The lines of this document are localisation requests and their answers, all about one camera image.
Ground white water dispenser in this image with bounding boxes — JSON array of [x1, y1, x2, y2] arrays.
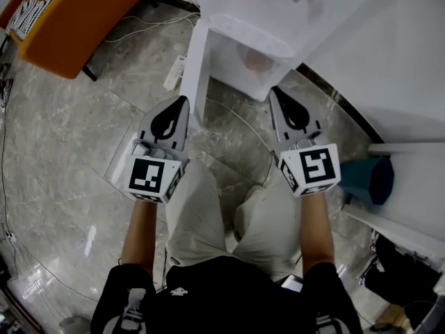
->
[[187, 0, 369, 102]]

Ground orange sofa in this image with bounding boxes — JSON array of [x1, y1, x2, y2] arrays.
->
[[0, 0, 156, 81]]

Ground black and white patterned cloth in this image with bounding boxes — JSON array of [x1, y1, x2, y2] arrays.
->
[[6, 0, 63, 42]]

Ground long white floor cable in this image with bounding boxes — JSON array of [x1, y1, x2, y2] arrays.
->
[[206, 97, 276, 188]]

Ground pale orange cup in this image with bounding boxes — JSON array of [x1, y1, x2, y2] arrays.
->
[[239, 45, 275, 79]]

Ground phone in pocket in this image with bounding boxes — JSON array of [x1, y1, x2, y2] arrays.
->
[[280, 274, 304, 292]]

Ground person's black t-shirt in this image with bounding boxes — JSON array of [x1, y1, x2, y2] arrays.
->
[[90, 255, 363, 334]]

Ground grey shoulder strap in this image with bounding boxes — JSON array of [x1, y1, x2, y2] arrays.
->
[[314, 314, 344, 334], [120, 286, 147, 334]]

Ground black bag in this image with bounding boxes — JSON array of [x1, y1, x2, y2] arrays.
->
[[362, 234, 439, 308]]

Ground dark teal waste bin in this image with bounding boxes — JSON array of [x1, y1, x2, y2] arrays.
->
[[338, 156, 396, 207]]

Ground white power strip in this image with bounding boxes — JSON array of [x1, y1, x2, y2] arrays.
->
[[163, 55, 187, 93]]

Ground thin white cable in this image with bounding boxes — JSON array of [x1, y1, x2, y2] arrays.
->
[[104, 11, 202, 45]]

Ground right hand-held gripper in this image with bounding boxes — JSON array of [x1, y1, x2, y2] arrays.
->
[[268, 86, 341, 198]]

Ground person's beige trousers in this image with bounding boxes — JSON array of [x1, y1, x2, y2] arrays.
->
[[164, 157, 304, 282]]

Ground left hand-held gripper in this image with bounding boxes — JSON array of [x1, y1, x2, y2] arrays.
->
[[125, 95, 191, 205]]

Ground person's left forearm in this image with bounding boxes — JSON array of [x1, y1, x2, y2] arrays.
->
[[120, 197, 161, 278]]

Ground person's right forearm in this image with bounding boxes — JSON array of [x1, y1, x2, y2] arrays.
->
[[299, 185, 337, 275]]

